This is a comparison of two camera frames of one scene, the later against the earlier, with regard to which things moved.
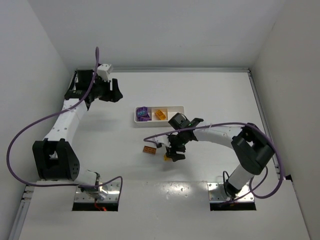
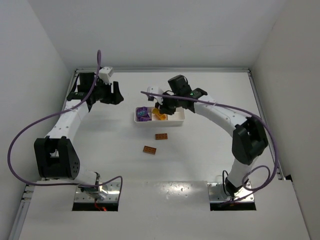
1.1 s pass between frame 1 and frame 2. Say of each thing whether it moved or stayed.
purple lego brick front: stayed
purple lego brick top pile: stayed
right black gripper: moved
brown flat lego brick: stayed
